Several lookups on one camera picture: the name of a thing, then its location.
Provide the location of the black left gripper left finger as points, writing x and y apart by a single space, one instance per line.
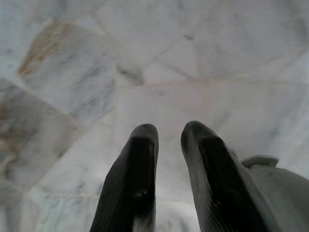
135 174

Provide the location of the grey robot left leg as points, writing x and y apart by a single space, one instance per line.
285 193

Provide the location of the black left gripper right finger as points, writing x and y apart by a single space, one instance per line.
217 183

